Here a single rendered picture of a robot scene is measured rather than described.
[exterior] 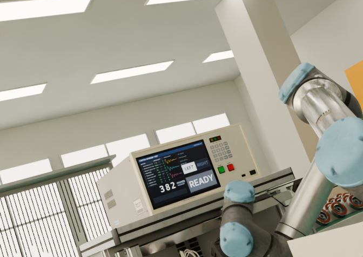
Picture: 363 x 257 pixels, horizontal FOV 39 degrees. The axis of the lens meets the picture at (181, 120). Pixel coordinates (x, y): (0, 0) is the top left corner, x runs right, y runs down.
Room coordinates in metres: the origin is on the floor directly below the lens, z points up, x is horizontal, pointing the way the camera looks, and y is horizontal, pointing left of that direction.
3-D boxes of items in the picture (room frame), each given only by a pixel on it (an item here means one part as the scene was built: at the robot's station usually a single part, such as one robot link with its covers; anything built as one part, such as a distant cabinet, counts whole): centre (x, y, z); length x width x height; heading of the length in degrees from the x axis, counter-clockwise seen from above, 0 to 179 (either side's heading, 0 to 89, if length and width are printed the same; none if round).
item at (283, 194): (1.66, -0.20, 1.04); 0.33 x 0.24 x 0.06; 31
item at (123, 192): (1.85, 0.09, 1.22); 0.44 x 0.39 x 0.20; 121
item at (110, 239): (1.84, 0.10, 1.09); 0.68 x 0.44 x 0.05; 121
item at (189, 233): (1.65, -0.01, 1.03); 0.62 x 0.01 x 0.03; 121
